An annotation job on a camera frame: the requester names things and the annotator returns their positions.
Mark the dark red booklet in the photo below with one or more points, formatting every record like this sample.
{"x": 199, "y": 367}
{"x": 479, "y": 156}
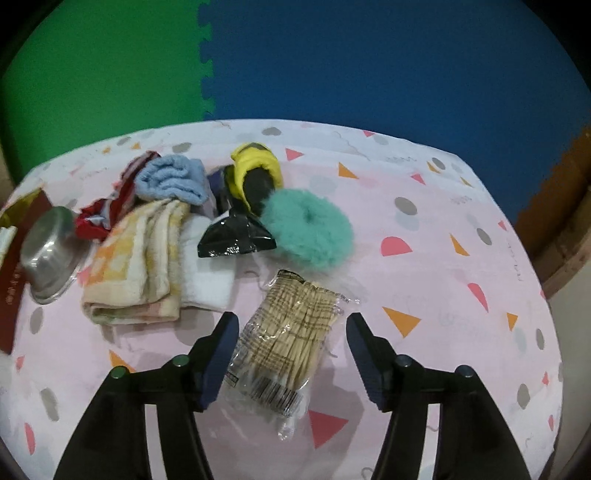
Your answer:
{"x": 14, "y": 295}

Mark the pink patterned tablecloth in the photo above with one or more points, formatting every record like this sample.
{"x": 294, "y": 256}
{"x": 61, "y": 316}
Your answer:
{"x": 438, "y": 277}

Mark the light blue towel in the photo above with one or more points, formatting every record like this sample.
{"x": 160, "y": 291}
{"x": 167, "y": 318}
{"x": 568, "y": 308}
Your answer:
{"x": 171, "y": 180}

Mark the blue foam mat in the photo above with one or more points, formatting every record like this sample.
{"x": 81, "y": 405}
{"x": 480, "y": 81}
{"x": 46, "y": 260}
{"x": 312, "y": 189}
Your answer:
{"x": 392, "y": 69}

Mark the white towel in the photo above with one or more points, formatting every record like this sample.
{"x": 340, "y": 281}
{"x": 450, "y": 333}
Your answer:
{"x": 203, "y": 281}

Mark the black glossy plastic packet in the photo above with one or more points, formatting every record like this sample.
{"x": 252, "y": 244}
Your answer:
{"x": 231, "y": 237}

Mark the green foam mat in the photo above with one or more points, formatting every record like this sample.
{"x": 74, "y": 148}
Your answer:
{"x": 115, "y": 69}

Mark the packet of wooden sticks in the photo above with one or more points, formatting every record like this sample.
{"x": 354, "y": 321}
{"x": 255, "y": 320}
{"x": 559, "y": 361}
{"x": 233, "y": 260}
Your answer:
{"x": 286, "y": 332}

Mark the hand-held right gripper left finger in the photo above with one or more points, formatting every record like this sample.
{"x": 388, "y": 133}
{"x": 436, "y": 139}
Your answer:
{"x": 217, "y": 364}

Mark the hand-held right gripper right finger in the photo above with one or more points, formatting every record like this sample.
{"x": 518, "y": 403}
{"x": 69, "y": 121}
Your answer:
{"x": 364, "y": 364}

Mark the yellow folding umbrella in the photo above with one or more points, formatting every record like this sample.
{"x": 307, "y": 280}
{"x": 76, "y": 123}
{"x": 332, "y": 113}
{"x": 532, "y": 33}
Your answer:
{"x": 254, "y": 159}

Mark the stainless steel bowl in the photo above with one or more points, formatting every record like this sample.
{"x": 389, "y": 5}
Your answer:
{"x": 46, "y": 249}

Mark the red and white cloth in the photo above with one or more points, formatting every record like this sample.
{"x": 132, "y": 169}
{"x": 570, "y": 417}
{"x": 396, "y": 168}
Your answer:
{"x": 92, "y": 221}

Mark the yellow orange patterned towel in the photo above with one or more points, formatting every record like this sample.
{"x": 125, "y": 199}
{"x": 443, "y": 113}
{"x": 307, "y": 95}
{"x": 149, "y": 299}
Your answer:
{"x": 124, "y": 267}

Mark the brown foam mat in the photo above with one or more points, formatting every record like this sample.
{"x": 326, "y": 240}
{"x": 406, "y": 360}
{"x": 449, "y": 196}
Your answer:
{"x": 563, "y": 184}

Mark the teal fluffy scrunchie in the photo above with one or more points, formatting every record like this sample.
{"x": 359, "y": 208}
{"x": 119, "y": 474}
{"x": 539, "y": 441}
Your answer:
{"x": 332, "y": 240}

